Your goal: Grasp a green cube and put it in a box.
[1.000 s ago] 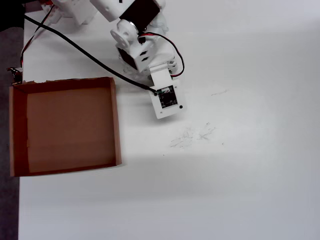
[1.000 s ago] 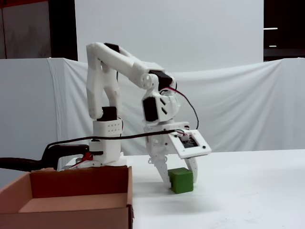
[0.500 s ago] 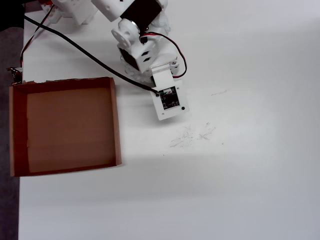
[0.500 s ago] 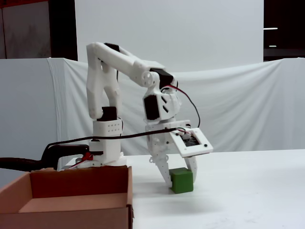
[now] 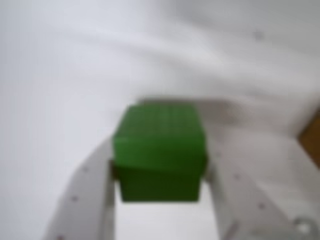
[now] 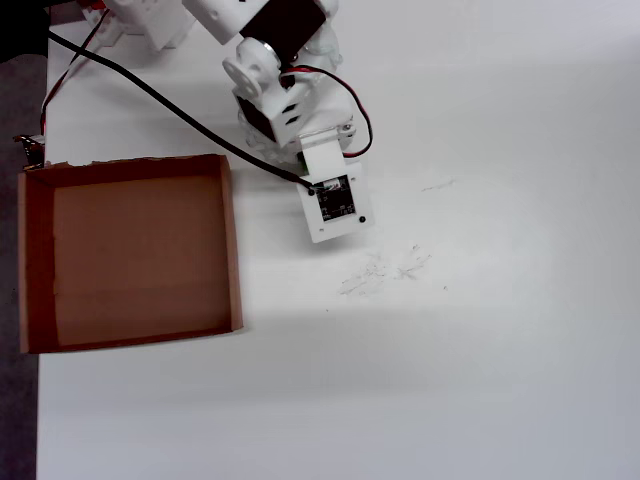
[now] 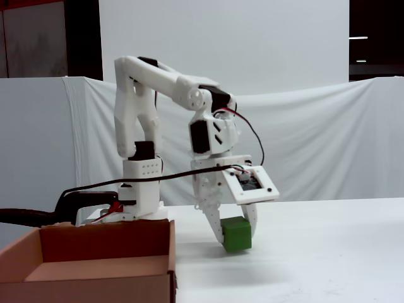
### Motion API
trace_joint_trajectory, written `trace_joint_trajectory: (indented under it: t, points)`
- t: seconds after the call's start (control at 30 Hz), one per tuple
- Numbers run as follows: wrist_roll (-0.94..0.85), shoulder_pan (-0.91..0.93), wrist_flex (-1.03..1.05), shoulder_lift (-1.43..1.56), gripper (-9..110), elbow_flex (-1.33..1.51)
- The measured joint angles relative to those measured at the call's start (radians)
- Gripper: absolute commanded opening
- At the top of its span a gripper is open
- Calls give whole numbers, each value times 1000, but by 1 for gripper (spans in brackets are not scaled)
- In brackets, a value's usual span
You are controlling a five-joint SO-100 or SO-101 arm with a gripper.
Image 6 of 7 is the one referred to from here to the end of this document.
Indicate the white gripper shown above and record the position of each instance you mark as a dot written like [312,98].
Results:
[348,131]

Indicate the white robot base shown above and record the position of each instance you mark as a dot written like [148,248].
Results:
[155,27]

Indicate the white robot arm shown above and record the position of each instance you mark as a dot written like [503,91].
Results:
[220,15]

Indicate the brown cardboard box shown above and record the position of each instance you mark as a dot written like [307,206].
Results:
[140,250]

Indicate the small circuit board with connectors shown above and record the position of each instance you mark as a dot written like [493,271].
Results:
[31,147]

